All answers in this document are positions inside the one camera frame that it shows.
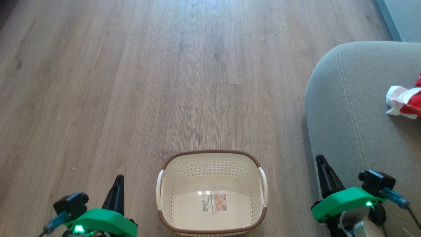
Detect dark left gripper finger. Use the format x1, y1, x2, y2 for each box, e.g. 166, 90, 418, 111
102, 174, 126, 216

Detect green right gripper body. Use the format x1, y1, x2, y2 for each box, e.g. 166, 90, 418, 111
311, 187, 387, 222

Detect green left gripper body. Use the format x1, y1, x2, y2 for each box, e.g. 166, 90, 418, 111
63, 208, 138, 237

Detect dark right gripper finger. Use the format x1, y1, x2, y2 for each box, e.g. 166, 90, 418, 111
316, 154, 346, 199

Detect red garment with white part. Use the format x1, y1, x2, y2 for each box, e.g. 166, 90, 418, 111
385, 85, 421, 119

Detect cream basket with brown rim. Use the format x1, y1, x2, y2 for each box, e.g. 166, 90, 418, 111
156, 150, 268, 236

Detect paper sticker in basket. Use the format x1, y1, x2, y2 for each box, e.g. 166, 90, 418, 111
202, 194, 228, 213

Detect grey sofa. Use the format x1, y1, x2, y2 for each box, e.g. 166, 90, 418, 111
304, 41, 421, 237

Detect blue-grey upholstered furniture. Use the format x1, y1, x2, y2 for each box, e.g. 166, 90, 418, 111
375, 0, 421, 42

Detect blue left camera plug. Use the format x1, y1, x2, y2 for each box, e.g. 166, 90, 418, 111
44, 212, 70, 235

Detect blue camera plug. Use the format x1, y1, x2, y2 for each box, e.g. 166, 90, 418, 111
44, 212, 70, 235
382, 187, 410, 210

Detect blue right camera plug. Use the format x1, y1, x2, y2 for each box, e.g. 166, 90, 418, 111
382, 187, 410, 210

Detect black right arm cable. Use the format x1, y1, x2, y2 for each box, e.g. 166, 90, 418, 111
405, 205, 421, 231

